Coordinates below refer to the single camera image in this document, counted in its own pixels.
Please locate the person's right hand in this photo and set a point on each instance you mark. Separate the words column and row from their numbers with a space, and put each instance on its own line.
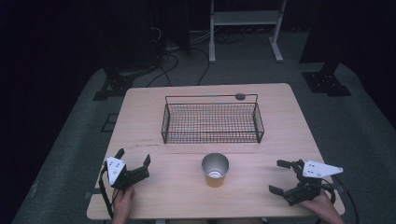
column 322, row 207

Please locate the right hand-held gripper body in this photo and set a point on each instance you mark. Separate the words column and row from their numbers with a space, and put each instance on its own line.
column 308, row 188

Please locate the black square floor frame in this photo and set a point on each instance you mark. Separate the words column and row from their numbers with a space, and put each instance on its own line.
column 106, row 123

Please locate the white metal stand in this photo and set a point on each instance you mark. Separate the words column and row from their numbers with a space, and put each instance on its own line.
column 246, row 17

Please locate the black stand base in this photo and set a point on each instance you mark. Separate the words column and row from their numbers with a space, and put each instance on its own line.
column 116, row 85
column 325, row 83

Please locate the person's left hand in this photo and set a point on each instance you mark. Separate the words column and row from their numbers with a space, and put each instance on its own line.
column 122, row 202

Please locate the metal cup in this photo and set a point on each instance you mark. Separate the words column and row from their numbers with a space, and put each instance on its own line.
column 215, row 182

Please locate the dark round table grommet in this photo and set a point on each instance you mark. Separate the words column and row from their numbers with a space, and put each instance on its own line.
column 240, row 96

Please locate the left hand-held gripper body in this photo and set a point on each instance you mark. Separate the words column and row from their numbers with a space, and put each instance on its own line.
column 130, row 176

